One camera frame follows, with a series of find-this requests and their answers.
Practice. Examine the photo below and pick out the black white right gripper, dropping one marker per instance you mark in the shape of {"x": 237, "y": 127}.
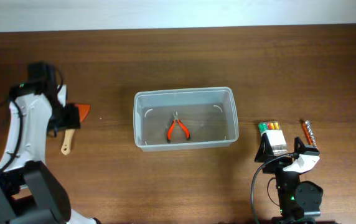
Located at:
{"x": 279, "y": 165}

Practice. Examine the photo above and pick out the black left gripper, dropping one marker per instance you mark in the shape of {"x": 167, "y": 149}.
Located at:
{"x": 70, "y": 116}

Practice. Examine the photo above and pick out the orange scraper wooden handle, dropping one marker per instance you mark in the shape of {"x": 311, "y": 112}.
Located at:
{"x": 83, "y": 111}

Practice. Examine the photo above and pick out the clear plastic storage box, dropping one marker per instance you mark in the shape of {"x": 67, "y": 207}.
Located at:
{"x": 189, "y": 118}

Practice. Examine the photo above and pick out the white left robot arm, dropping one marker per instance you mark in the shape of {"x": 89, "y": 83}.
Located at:
{"x": 29, "y": 192}

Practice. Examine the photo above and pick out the pack of AA batteries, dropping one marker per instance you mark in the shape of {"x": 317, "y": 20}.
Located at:
{"x": 275, "y": 136}

